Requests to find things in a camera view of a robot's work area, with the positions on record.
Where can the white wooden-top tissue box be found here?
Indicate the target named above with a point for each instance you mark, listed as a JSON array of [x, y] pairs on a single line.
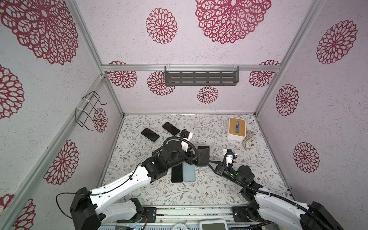
[[236, 129]]

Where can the black phone far middle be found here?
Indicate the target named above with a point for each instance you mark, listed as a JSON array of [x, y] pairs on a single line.
[[171, 128]]

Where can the white round timer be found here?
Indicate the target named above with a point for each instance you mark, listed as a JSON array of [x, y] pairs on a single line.
[[180, 226]]

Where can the white display device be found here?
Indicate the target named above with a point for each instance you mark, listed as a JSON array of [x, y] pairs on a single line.
[[213, 224]]

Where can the black phone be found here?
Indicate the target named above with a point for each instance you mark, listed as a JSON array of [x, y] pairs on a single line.
[[149, 134], [171, 128]]

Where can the grey wall shelf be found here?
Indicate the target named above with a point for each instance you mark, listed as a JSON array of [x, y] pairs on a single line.
[[200, 78]]

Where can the black wire wall rack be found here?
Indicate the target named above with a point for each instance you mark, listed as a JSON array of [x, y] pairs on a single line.
[[92, 116]]

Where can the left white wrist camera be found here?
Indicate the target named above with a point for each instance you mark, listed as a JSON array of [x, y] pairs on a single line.
[[186, 135]]

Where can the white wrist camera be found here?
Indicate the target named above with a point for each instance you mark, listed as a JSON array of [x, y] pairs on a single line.
[[229, 157], [186, 135]]

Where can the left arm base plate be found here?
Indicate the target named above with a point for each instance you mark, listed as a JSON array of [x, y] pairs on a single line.
[[149, 215]]

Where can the black phone far left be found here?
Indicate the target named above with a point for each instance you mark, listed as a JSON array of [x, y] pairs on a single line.
[[149, 134]]

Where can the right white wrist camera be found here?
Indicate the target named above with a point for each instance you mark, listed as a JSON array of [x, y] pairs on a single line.
[[229, 157]]

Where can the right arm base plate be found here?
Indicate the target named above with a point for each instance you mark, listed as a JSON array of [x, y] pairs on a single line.
[[244, 214]]

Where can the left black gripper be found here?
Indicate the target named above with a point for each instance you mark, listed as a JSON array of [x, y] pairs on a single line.
[[190, 160]]

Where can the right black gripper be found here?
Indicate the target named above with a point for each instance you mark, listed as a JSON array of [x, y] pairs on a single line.
[[221, 165]]

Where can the blue phone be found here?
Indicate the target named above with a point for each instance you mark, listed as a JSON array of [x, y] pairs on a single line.
[[204, 152]]

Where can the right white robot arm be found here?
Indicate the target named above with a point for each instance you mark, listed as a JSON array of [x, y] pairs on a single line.
[[265, 207]]

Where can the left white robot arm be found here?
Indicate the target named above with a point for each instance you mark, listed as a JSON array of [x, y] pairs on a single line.
[[89, 208]]

